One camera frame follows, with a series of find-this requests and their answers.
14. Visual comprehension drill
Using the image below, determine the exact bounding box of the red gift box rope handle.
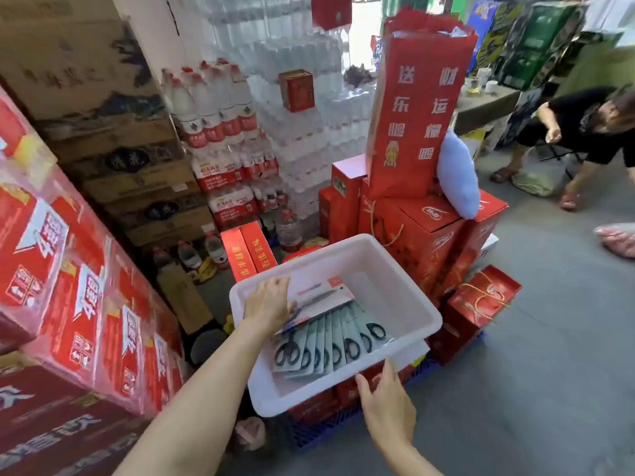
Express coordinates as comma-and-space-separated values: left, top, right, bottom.
429, 264, 523, 366

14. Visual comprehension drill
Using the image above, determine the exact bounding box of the flat red box gold print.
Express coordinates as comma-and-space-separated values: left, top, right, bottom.
220, 227, 259, 283
239, 221, 278, 274

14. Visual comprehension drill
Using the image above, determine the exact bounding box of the stack of clear water bottle packs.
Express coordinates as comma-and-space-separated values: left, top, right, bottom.
198, 0, 378, 239

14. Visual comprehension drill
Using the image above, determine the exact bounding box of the stack of brown cardboard boxes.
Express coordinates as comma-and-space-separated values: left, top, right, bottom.
0, 0, 217, 249

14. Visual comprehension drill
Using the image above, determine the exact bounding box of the pale blue pillow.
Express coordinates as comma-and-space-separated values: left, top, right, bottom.
436, 131, 481, 220

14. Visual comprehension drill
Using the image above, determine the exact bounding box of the stack of green cartons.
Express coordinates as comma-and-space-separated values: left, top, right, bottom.
495, 2, 586, 93

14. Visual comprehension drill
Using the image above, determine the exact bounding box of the small water bottle red label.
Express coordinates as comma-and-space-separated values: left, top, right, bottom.
177, 241, 203, 271
204, 232, 229, 269

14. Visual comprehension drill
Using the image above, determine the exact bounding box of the large clear water bottle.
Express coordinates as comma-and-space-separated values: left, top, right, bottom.
275, 208, 304, 253

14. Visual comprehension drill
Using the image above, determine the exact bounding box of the tall red gift bag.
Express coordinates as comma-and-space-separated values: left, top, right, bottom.
366, 7, 480, 200

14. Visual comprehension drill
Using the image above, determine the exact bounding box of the white plastic bin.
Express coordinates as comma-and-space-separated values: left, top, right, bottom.
229, 233, 443, 418

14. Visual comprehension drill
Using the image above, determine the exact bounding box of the person's right forearm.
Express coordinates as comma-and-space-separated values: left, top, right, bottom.
376, 433, 446, 476

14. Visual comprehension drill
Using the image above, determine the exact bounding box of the large red gift box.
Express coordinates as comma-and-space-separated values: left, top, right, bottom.
358, 180, 467, 298
436, 189, 509, 298

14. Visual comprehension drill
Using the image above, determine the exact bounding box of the person's left forearm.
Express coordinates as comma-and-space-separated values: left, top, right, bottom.
112, 319, 271, 476

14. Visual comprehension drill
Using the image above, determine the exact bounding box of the person's right hand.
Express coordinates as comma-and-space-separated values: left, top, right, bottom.
355, 358, 417, 454

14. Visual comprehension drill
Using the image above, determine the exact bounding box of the row of green scissors packs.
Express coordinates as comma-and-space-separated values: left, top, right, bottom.
270, 297, 392, 380

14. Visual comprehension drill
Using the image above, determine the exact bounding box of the person's left hand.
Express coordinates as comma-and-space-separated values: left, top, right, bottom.
241, 276, 298, 338

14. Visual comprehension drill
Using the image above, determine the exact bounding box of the pink plastic bag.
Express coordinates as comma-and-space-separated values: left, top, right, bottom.
593, 222, 635, 258

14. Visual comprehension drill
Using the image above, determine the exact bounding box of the white red scissors pack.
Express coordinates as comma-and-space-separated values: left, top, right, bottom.
274, 276, 356, 338

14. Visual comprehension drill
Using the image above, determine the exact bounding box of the flat cardboard piece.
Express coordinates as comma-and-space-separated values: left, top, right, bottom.
156, 262, 214, 335

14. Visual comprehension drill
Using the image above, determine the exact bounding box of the small red box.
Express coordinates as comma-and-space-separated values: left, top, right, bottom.
277, 69, 316, 113

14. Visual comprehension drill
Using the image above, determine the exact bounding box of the stack of dark red cartons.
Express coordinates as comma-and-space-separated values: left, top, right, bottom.
0, 351, 149, 476

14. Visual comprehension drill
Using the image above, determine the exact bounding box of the small grey table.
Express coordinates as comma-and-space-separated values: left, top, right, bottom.
454, 83, 522, 137

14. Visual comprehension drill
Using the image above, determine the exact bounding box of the dark red gift box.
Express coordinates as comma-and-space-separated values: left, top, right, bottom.
311, 0, 353, 31

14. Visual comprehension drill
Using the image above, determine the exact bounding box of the stack of red label water bottles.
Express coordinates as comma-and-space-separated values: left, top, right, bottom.
161, 58, 288, 231

